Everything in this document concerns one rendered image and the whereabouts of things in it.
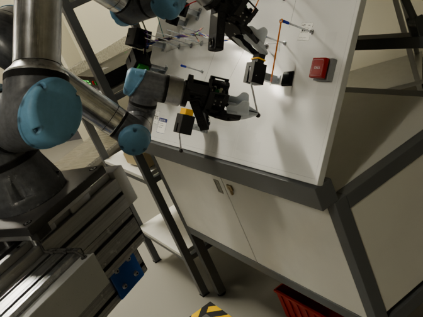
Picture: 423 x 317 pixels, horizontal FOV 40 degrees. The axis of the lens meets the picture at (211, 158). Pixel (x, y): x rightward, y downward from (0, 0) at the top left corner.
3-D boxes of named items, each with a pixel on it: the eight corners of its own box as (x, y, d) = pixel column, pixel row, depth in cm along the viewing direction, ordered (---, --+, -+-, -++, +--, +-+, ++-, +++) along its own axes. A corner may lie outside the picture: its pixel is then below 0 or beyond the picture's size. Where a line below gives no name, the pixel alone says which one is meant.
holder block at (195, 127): (194, 155, 194) (168, 150, 189) (203, 119, 194) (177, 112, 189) (201, 157, 190) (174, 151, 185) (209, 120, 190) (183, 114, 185)
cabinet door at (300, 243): (366, 321, 161) (321, 202, 147) (255, 263, 208) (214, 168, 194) (372, 316, 162) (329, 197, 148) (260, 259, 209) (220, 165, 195)
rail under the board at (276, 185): (323, 211, 142) (314, 189, 140) (138, 150, 244) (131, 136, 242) (338, 200, 144) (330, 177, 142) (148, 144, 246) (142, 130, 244)
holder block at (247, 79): (254, 85, 162) (242, 82, 160) (258, 66, 162) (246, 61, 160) (263, 85, 158) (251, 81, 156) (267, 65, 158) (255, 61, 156)
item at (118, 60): (104, 92, 244) (97, 77, 242) (79, 88, 275) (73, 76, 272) (169, 58, 256) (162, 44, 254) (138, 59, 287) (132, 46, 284)
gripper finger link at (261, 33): (281, 38, 157) (256, 16, 154) (270, 56, 156) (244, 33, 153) (275, 41, 160) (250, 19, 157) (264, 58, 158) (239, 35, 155)
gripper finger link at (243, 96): (263, 100, 157) (230, 92, 155) (255, 116, 161) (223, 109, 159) (262, 93, 159) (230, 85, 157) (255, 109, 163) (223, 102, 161)
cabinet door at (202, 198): (256, 262, 209) (215, 168, 195) (186, 226, 256) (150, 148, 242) (260, 259, 209) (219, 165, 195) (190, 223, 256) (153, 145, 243)
